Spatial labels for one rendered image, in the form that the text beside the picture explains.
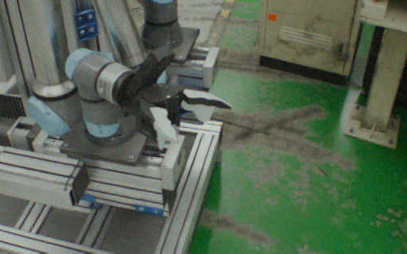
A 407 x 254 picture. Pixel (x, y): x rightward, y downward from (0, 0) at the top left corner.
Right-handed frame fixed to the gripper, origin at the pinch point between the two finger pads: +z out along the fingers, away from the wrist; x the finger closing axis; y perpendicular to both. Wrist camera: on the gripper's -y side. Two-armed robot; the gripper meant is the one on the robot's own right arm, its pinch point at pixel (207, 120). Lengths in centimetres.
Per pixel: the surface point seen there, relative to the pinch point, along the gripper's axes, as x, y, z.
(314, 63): -178, 71, -55
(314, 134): -139, 88, -31
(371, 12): -108, 9, -10
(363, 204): -112, 92, 10
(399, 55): -152, 38, -5
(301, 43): -174, 61, -64
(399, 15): -120, 10, -2
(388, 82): -154, 53, -6
